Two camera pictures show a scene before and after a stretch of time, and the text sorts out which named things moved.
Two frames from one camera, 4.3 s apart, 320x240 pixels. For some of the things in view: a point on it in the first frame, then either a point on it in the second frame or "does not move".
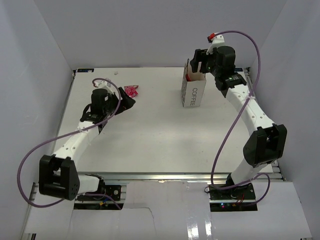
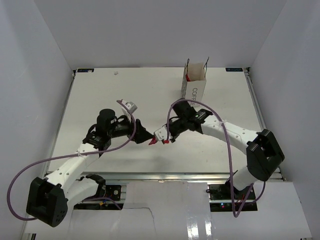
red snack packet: (188, 78) does not move
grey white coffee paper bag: (193, 86) does not move
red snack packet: (131, 90) -> (153, 141)
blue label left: (85, 70) does not move
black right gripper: (200, 55) -> (174, 136)
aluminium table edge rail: (166, 177) does not move
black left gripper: (126, 103) -> (141, 134)
